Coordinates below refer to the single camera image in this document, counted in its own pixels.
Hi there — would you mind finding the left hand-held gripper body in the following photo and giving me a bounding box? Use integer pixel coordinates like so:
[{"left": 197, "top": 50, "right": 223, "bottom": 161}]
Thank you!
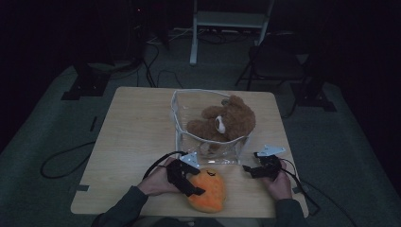
[{"left": 166, "top": 151, "right": 201, "bottom": 190}]

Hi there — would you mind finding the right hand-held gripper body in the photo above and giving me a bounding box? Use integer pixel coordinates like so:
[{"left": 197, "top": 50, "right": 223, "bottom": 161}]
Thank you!
[{"left": 254, "top": 145, "right": 287, "bottom": 180}]

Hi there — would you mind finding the orange plush toy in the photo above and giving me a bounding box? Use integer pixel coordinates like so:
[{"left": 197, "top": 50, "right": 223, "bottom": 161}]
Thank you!
[{"left": 187, "top": 167, "right": 227, "bottom": 214}]

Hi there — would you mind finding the clear plastic bin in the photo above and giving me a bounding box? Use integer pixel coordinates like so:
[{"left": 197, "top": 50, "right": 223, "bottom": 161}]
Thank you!
[{"left": 169, "top": 89, "right": 253, "bottom": 166}]

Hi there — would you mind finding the brown teddy bear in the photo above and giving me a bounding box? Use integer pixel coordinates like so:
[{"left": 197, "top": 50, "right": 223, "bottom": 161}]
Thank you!
[{"left": 186, "top": 95, "right": 257, "bottom": 152}]

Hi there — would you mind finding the person's left hand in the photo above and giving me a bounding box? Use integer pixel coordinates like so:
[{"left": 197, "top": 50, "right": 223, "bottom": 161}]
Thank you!
[{"left": 137, "top": 157, "right": 183, "bottom": 197}]

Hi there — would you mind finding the person's right hand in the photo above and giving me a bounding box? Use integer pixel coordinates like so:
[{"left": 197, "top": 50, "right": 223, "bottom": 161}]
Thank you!
[{"left": 260, "top": 159, "right": 293, "bottom": 201}]

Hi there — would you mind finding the black stand base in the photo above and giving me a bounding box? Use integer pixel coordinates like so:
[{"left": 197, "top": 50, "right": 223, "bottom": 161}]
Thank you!
[
  {"left": 296, "top": 79, "right": 338, "bottom": 113},
  {"left": 61, "top": 61, "right": 112, "bottom": 101}
]

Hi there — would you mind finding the black folding chair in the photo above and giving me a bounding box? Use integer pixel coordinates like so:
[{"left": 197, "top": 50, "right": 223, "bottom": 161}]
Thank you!
[{"left": 235, "top": 31, "right": 308, "bottom": 93}]

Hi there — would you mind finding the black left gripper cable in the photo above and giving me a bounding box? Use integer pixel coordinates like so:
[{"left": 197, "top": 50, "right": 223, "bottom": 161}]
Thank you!
[{"left": 40, "top": 141, "right": 188, "bottom": 181}]

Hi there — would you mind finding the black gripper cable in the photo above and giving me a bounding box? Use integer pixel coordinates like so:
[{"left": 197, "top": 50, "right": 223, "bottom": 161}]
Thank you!
[
  {"left": 40, "top": 141, "right": 188, "bottom": 181},
  {"left": 278, "top": 157, "right": 358, "bottom": 227}
]

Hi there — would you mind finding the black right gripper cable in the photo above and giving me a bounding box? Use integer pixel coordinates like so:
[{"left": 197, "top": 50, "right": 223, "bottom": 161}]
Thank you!
[{"left": 278, "top": 157, "right": 358, "bottom": 227}]

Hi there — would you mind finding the black floor cable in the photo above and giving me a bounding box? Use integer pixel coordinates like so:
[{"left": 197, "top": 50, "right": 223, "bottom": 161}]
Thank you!
[{"left": 135, "top": 41, "right": 184, "bottom": 89}]

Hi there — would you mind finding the white cable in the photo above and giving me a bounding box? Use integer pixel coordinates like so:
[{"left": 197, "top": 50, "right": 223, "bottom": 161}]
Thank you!
[{"left": 146, "top": 27, "right": 194, "bottom": 44}]

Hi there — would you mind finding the desk with white metal frame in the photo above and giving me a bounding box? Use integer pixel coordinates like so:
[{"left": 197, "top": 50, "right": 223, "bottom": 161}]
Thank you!
[{"left": 189, "top": 0, "right": 275, "bottom": 66}]

